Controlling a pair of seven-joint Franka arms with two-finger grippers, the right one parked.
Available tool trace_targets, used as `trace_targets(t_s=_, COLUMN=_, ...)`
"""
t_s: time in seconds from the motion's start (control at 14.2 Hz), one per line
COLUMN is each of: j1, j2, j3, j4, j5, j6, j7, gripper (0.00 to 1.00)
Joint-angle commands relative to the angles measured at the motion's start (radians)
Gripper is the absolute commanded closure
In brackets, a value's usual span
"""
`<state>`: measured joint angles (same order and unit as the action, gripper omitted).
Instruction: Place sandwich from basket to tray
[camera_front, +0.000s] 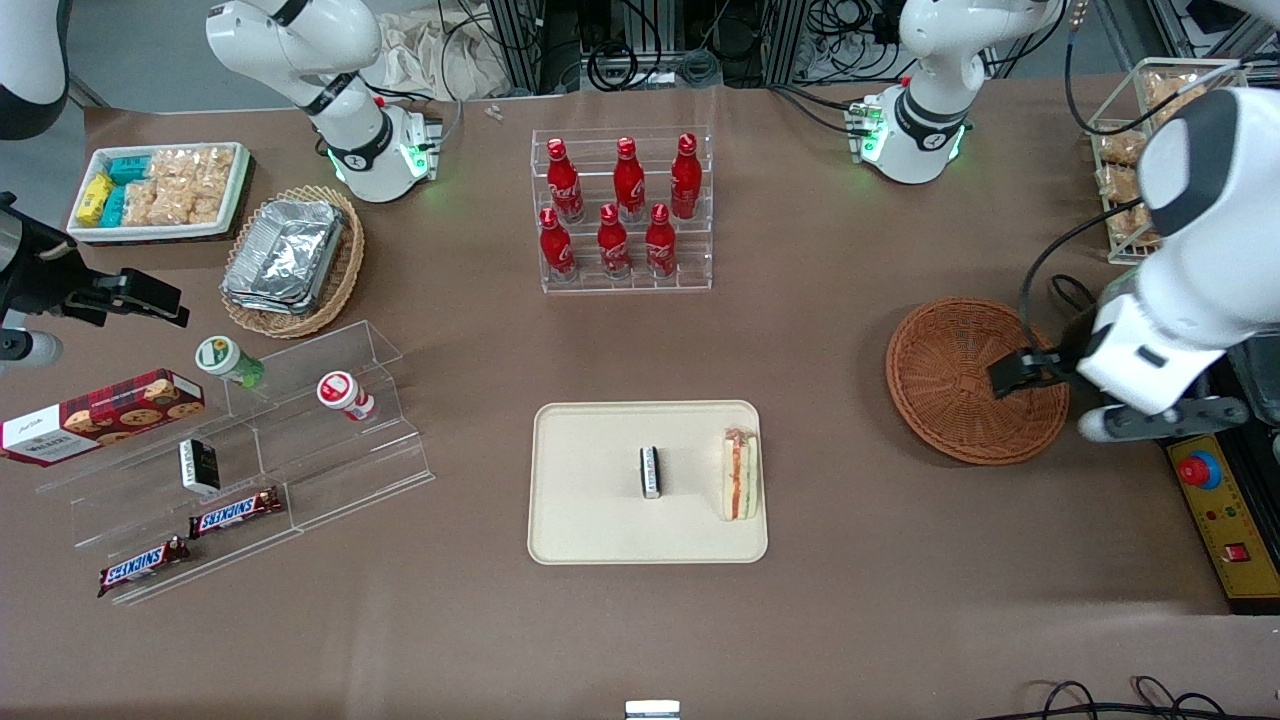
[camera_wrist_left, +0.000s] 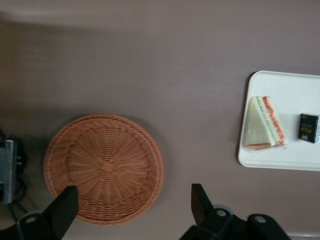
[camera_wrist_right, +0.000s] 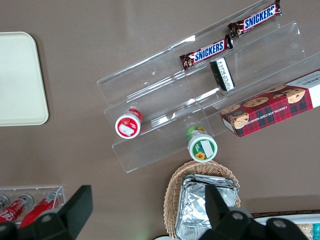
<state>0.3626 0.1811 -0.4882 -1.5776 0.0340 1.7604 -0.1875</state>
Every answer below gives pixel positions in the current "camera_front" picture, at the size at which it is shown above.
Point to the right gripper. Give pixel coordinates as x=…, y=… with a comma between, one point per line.
x=42, y=274

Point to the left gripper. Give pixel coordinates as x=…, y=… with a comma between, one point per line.
x=1072, y=350

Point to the triangle sandwich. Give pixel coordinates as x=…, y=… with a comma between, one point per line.
x=740, y=475

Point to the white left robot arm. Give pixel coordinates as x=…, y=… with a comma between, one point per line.
x=1220, y=220

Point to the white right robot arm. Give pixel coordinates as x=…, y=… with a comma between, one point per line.
x=300, y=40

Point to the white rectangular snack tray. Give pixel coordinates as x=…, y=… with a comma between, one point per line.
x=160, y=233

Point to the round brown wicker basket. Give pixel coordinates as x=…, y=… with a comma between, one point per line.
x=950, y=380

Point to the light oval wicker basket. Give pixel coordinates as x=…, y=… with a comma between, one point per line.
x=345, y=270

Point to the cream plastic tray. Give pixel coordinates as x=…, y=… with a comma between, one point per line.
x=600, y=500

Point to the green lidded snack cup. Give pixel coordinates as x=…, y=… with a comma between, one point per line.
x=220, y=355

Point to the clear rice cracker bag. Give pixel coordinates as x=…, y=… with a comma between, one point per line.
x=172, y=163
x=150, y=203
x=215, y=168
x=190, y=207

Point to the teal snack pack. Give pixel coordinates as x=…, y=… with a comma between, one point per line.
x=113, y=207
x=128, y=168

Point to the aluminium foil container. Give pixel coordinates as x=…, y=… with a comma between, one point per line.
x=285, y=250
x=260, y=303

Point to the yellow snack pack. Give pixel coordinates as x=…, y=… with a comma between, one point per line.
x=95, y=198

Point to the red tartan cookie box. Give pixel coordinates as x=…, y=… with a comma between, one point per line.
x=110, y=415

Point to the small black white box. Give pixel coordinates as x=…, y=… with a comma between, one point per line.
x=200, y=466
x=651, y=472

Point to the bagged bread snack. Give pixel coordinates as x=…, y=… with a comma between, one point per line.
x=1120, y=150
x=1120, y=185
x=1175, y=92
x=1140, y=228

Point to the red lidded snack cup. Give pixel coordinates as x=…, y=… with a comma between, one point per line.
x=340, y=390

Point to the Snickers chocolate bar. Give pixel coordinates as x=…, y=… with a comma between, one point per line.
x=235, y=513
x=143, y=567

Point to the black appliance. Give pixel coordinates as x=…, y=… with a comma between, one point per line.
x=1262, y=395

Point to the clear acrylic step shelf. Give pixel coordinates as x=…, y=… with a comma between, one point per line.
x=330, y=470

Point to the yellow emergency stop box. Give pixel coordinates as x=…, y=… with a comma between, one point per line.
x=1235, y=550

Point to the clear acrylic bottle rack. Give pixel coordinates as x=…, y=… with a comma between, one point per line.
x=690, y=275

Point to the white crumpled cloth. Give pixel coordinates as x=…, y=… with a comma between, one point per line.
x=430, y=55

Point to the red cola bottle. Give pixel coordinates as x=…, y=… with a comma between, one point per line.
x=563, y=182
x=686, y=176
x=555, y=248
x=612, y=245
x=660, y=243
x=628, y=180

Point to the small white black device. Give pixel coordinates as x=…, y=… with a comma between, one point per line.
x=652, y=710

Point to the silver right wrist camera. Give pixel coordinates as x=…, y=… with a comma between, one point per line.
x=30, y=350

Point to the aluminium profile frame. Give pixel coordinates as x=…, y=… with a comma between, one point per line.
x=530, y=45

